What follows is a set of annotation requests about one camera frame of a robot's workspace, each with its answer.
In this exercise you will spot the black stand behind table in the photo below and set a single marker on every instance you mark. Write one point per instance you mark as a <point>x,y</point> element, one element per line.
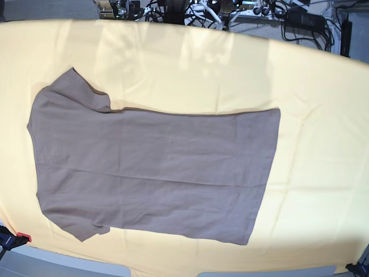
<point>175,11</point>

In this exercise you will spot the black red clamp left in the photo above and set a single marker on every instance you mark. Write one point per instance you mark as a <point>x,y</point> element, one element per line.
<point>9,240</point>

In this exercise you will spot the black post right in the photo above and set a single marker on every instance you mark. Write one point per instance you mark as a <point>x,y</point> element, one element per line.
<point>346,34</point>

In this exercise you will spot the brown T-shirt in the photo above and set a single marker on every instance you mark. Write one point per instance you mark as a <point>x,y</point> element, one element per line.
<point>199,176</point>

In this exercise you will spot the black clamp right corner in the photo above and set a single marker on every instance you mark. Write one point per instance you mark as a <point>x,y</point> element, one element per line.
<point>359,269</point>

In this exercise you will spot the black power adapter box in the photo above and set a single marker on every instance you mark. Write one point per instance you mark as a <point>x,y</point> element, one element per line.
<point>306,21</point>

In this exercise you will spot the white power strip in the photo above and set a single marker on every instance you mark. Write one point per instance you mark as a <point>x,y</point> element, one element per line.
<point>239,8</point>

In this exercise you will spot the yellow tablecloth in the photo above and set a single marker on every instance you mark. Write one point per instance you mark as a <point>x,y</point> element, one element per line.
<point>315,209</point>

